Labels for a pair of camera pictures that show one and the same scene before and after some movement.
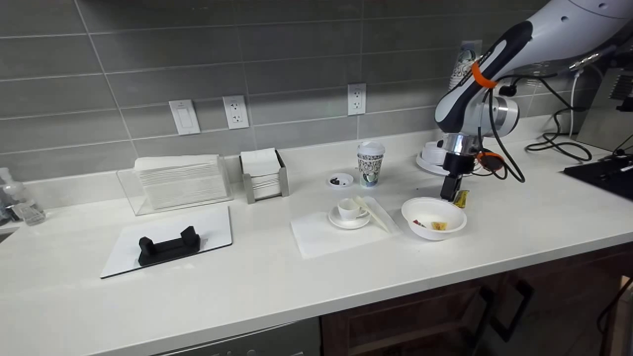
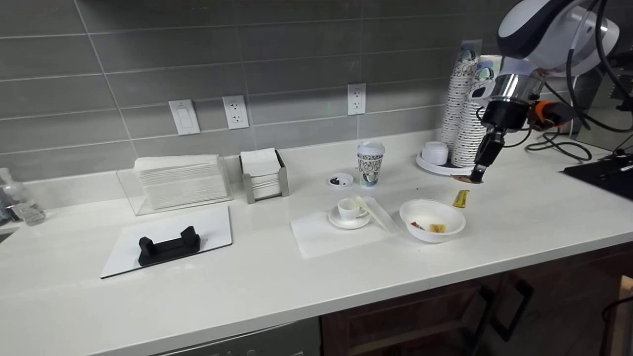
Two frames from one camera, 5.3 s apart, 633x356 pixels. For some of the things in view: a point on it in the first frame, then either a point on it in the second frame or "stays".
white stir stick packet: x=377 y=217 stays
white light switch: x=183 y=116 stays
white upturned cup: x=432 y=154 stays
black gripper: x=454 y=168 to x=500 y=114
